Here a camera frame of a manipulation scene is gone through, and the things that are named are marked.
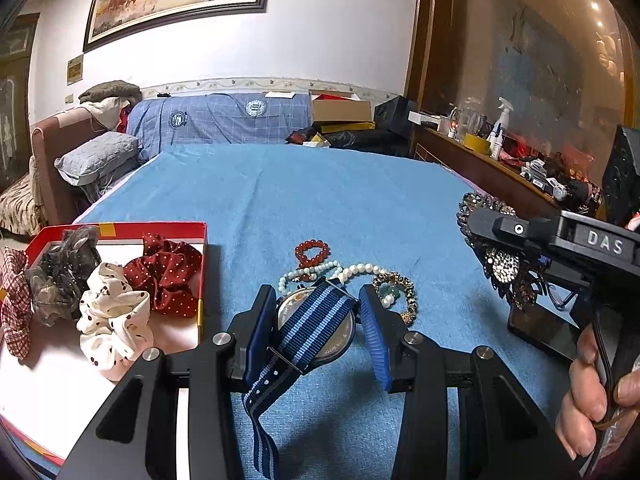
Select large pearl bracelet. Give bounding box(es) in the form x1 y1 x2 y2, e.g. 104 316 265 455
340 262 396 311

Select yellow tape roll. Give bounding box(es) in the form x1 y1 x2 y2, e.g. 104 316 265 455
462 132 496 154

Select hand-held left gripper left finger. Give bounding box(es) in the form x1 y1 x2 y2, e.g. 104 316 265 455
57 284 278 480

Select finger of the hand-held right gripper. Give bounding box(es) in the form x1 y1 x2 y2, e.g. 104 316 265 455
469 207 566 261

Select black box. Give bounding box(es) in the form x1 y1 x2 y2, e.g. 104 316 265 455
374 95 418 128

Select dark red polka dot scrunchie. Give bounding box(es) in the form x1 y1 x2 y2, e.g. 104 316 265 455
123 232 203 318

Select open brown cardboard box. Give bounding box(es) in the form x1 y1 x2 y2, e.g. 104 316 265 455
308 89 376 126

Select black sheer scrunchie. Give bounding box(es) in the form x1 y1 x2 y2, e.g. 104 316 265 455
25 226 102 328

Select white spray bottle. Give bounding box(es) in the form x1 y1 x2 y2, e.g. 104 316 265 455
487 97 516 161

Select small pearl bracelet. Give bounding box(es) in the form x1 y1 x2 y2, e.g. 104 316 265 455
276 260 346 297

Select patterned brown cushion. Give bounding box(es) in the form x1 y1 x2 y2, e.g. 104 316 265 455
0 175 45 237

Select rhinestone hair clip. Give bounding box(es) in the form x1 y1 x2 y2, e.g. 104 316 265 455
456 192 551 311

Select black smartphone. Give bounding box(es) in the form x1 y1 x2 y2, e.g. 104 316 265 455
507 305 583 363

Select blue plaid quilt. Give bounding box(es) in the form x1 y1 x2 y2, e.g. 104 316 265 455
125 92 313 163

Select brown sofa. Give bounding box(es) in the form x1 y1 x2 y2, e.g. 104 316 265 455
31 110 108 226

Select olive green clothes pile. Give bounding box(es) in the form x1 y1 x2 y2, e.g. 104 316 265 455
78 81 142 106

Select person's right hand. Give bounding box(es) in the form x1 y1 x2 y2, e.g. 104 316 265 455
555 327 640 466

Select grey pillow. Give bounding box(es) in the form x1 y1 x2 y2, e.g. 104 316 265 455
54 132 141 186

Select clear glass jug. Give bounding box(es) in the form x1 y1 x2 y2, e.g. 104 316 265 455
450 97 483 136

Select wooden bedside shelf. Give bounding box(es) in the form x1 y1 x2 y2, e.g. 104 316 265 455
410 125 606 221

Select blue bedspread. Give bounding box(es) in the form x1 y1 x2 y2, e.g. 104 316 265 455
0 142 596 480

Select red bead bracelet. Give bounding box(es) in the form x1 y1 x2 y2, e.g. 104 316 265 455
295 241 332 281

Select blue striped strap wristwatch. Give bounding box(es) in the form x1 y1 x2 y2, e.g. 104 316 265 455
241 280 362 478

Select white cloth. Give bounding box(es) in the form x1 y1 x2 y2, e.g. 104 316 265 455
80 97 132 132

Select leopard pattern bead bracelet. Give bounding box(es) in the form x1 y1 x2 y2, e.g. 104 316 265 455
372 271 416 323

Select dark framed eyeglasses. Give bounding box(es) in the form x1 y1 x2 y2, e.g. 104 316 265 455
545 280 588 313

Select red cardboard box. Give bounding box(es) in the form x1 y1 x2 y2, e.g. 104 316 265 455
0 221 208 466

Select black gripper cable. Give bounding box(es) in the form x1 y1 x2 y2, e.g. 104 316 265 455
591 322 617 403

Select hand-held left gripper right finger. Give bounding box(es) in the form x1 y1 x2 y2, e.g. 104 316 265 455
357 284 581 480

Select red plaid scrunchie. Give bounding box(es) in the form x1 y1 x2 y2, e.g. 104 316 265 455
0 249 32 360

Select white dotted scrunchie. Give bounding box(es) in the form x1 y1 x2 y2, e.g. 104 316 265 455
76 261 154 381

